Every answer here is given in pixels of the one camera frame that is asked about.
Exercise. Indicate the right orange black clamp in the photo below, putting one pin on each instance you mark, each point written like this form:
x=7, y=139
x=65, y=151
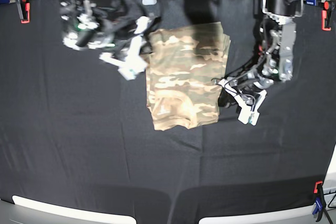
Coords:
x=328, y=7

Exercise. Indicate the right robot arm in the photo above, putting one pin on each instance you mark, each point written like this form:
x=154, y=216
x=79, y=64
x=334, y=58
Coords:
x=129, y=7

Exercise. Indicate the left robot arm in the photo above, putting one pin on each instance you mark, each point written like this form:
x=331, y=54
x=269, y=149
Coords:
x=278, y=32

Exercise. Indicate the left orange black clamp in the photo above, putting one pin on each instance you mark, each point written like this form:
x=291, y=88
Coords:
x=23, y=7

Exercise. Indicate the black table cloth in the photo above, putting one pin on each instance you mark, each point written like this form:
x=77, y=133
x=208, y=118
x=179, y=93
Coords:
x=77, y=134

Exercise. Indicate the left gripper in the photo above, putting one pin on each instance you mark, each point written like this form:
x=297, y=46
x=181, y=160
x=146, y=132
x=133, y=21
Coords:
x=247, y=87

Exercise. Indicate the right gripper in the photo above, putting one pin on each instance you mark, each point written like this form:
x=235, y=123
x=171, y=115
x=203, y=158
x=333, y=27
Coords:
x=100, y=31

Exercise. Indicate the orange black clamp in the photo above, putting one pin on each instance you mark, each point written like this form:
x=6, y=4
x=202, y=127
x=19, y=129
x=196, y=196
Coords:
x=328, y=7
x=23, y=7

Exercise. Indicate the lower right orange blue clamp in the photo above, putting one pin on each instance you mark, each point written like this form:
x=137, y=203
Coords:
x=319, y=201

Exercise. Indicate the camouflage t-shirt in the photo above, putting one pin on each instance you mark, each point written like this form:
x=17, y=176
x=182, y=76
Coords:
x=180, y=79

